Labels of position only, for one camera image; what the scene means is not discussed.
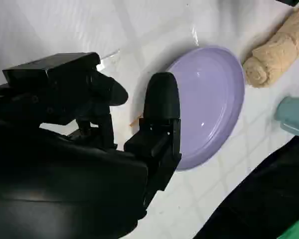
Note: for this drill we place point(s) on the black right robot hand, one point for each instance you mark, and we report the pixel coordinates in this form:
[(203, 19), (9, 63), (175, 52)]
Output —
[(64, 179)]

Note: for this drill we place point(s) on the beige towel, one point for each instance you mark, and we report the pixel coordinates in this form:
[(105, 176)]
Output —
[(276, 54)]

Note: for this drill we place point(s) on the orange tape strip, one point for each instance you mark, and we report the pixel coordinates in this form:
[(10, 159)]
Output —
[(135, 122)]

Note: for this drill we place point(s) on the clear tape piece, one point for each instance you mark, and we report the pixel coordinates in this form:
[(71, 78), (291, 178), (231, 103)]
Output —
[(109, 57)]

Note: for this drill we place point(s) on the lilac plate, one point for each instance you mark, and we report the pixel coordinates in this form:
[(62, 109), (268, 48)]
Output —
[(209, 104)]

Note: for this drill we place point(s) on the green cloth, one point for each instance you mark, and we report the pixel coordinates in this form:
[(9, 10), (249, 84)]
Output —
[(297, 227)]

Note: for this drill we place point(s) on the pale green mug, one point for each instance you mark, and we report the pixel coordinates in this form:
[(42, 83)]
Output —
[(295, 114)]

